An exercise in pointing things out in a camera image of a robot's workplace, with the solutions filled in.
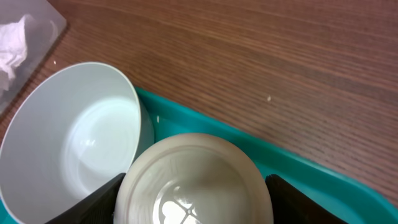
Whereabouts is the white napkin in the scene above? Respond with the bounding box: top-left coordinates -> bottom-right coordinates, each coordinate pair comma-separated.
1,14 -> 35,91

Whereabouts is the white plastic cup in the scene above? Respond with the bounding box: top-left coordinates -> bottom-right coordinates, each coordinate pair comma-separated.
114,133 -> 274,224

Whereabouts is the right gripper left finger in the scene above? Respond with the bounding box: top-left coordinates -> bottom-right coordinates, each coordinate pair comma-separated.
46,173 -> 126,224

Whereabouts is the grey bowl with rice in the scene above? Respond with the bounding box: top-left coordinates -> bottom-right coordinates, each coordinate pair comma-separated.
1,62 -> 155,223

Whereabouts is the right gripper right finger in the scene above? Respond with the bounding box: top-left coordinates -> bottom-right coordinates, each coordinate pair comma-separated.
265,174 -> 347,224

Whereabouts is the clear plastic storage bin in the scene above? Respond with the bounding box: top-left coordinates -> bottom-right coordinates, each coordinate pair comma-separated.
1,0 -> 67,112

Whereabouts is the teal serving tray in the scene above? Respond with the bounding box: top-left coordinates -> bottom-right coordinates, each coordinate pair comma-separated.
136,88 -> 397,223

